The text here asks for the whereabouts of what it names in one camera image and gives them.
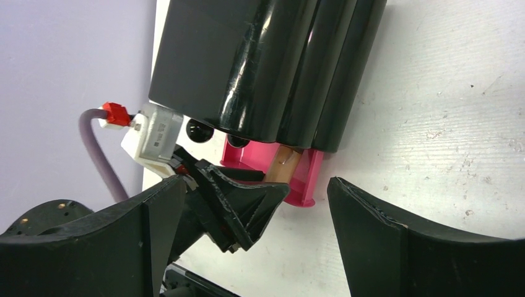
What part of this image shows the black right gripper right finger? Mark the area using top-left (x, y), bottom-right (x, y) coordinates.
top-left (327, 177), bottom-right (524, 296)

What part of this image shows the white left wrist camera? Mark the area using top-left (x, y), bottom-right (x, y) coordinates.
top-left (98, 102), bottom-right (183, 178)

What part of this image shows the pink drawer with black knob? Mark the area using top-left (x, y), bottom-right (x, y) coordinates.
top-left (186, 119), bottom-right (215, 144)

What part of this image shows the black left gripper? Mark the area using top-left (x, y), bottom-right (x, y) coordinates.
top-left (168, 145), bottom-right (290, 262)

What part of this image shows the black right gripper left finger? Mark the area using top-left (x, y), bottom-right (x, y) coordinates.
top-left (1, 176), bottom-right (186, 296)

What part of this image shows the tan foundation tube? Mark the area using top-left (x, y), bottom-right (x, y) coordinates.
top-left (263, 145), bottom-right (303, 184)

